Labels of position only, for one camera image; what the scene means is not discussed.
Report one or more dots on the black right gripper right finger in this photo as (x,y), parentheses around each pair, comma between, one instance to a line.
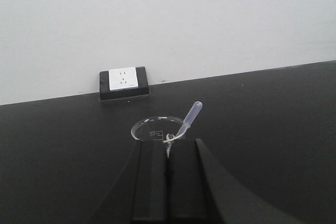
(201,190)

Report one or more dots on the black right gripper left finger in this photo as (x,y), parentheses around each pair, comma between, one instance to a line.
(139,195)

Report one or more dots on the clear glass beaker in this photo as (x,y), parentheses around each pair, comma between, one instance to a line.
(165,129)

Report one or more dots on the clear plastic pipette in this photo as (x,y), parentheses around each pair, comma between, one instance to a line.
(187,122)

